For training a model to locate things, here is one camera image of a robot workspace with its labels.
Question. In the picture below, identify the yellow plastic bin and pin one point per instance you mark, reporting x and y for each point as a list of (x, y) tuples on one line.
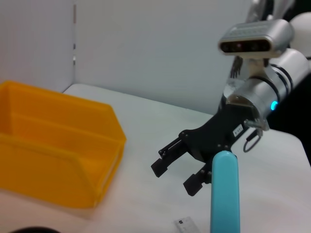
[(48, 150)]

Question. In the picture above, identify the black mesh pen holder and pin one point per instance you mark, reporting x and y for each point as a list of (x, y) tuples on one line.
[(34, 230)]

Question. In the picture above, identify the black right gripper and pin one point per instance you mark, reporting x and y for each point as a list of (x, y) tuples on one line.
[(218, 136)]

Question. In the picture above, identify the blue and teal scissors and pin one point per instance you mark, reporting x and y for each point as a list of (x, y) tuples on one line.
[(224, 194)]

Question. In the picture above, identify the transparent plastic ruler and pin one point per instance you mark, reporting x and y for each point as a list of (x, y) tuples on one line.
[(188, 225)]

